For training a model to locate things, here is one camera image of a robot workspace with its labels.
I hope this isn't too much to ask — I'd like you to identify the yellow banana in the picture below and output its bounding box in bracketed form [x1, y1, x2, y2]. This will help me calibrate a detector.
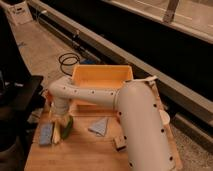
[52, 122, 61, 144]

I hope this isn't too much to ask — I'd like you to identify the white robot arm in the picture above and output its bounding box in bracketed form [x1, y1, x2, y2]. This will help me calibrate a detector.
[49, 76, 176, 171]

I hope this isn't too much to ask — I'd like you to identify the yellow plastic tray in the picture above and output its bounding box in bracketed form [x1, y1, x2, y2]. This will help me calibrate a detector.
[69, 64, 134, 108]

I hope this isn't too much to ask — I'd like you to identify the blue folded cloth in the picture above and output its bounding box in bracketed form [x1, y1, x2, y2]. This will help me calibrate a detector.
[88, 117, 108, 136]

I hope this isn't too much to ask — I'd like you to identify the dark rectangular block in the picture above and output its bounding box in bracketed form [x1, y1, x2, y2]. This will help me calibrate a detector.
[114, 136, 126, 151]

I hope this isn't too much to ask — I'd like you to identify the wooden table board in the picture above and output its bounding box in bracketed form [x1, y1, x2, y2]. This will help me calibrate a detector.
[23, 81, 184, 171]

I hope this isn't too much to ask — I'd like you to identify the green cucumber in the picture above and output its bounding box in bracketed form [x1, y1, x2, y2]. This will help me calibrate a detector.
[61, 116, 73, 139]

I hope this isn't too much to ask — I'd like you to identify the white cup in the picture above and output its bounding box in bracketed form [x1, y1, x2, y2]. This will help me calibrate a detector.
[160, 110, 170, 125]

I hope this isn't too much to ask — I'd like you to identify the blue sponge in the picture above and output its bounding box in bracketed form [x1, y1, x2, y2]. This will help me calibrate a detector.
[39, 123, 53, 146]

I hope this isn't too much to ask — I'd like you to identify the black cart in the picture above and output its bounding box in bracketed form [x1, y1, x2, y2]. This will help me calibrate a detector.
[0, 75, 45, 171]

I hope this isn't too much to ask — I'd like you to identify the white box with label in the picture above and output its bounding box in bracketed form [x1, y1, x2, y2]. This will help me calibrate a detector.
[7, 1, 33, 26]

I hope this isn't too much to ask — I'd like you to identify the black coiled cable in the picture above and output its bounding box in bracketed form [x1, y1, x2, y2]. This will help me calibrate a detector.
[58, 52, 82, 77]

